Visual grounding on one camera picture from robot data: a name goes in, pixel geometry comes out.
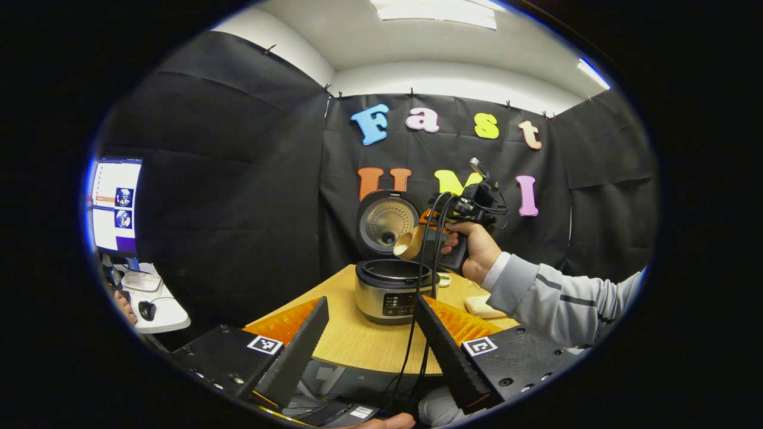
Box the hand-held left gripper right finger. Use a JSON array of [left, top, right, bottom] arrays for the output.
[[415, 295, 582, 416]]

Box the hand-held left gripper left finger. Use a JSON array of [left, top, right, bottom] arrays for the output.
[[170, 297, 330, 409]]

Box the wooden spoon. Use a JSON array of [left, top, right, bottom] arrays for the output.
[[393, 225, 427, 261]]

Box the clear container of rice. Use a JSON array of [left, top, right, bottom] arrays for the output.
[[464, 295, 507, 320]]

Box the silver black rice cooker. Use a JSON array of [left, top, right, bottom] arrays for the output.
[[355, 189, 441, 326]]

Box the person's grey trouser leg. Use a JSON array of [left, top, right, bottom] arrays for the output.
[[417, 386, 473, 427]]

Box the white side desk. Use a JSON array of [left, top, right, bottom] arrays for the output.
[[113, 262, 191, 334]]

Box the narrow ceiling light panel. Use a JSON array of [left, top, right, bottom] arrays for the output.
[[577, 58, 612, 90]]

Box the large ceiling light panel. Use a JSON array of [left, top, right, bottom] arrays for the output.
[[370, 0, 498, 30]]

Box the computer monitor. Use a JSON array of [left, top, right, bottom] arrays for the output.
[[89, 156, 144, 258]]

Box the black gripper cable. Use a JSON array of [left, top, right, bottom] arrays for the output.
[[390, 192, 446, 412], [411, 194, 457, 412]]

